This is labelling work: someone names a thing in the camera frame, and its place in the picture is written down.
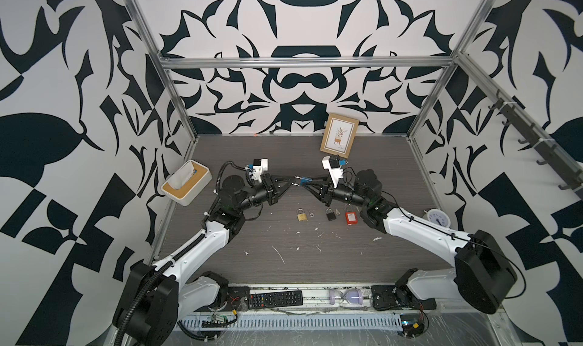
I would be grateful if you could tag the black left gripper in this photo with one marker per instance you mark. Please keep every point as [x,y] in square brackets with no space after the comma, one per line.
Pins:
[268,188]

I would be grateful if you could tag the small wired circuit board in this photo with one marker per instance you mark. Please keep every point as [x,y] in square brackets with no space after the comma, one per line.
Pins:
[216,321]

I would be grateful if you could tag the wooden picture frame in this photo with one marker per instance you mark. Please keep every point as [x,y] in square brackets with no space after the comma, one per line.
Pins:
[339,135]

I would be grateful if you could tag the purple hourglass timer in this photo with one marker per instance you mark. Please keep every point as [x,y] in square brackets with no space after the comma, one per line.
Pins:
[350,296]

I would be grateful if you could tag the white tissue box wooden lid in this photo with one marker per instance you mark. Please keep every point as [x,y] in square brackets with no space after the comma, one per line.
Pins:
[187,182]

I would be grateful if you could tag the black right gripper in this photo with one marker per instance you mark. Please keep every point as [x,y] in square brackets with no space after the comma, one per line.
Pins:
[327,195]

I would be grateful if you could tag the white alarm clock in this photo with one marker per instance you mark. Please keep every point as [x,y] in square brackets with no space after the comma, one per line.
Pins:
[438,217]

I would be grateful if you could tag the red padlock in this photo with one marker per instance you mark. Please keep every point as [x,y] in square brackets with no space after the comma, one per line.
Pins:
[351,213]

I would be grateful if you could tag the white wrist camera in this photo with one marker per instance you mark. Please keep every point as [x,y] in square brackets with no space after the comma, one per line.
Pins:
[255,171]
[334,165]

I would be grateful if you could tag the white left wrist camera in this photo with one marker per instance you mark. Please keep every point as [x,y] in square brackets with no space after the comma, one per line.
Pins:
[255,171]

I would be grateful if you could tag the blue padlock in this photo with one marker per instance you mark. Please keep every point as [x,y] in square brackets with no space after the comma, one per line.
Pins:
[300,181]

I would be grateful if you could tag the brass padlock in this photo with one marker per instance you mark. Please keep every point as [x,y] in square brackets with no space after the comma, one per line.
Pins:
[301,215]

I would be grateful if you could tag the black padlock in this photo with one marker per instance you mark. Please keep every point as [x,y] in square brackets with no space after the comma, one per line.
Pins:
[331,214]

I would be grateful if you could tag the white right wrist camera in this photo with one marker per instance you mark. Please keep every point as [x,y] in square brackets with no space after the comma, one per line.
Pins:
[334,165]

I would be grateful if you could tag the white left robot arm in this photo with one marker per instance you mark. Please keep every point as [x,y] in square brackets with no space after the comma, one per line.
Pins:
[157,296]

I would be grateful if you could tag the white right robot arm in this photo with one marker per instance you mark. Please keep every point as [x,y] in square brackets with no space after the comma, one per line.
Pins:
[479,273]

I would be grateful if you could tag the black remote control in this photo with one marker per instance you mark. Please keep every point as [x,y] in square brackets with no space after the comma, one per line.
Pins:
[276,300]

